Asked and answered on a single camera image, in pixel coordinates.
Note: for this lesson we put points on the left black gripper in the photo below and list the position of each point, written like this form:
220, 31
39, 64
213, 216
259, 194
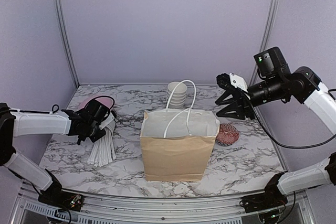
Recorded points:
94, 138

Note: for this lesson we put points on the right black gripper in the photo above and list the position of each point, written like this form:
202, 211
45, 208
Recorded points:
243, 107

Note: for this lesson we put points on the brown paper bag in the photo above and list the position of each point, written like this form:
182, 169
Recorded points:
176, 144

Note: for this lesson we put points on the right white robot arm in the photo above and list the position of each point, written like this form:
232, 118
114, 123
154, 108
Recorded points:
308, 89

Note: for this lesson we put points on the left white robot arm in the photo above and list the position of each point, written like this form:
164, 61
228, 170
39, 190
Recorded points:
88, 122

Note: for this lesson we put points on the red patterned bowl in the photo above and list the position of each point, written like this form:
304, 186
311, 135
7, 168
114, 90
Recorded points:
227, 135

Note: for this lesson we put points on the pink plate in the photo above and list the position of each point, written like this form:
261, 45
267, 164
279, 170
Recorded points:
103, 99

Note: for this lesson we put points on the stack of white cups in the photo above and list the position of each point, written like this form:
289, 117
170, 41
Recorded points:
179, 96

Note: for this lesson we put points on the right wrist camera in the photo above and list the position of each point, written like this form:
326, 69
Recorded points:
231, 82

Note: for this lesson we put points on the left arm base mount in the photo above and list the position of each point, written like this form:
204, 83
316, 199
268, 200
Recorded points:
55, 196

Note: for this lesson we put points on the aluminium front rail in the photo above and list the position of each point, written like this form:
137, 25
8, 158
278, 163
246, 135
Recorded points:
98, 208

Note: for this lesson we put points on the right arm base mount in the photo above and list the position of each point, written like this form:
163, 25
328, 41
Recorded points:
270, 198

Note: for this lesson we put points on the right aluminium frame post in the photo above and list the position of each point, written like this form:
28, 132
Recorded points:
270, 21

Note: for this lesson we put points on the aluminium frame post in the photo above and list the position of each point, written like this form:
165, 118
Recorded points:
65, 42
270, 21

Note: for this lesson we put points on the left aluminium frame post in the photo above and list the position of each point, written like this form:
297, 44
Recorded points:
65, 42

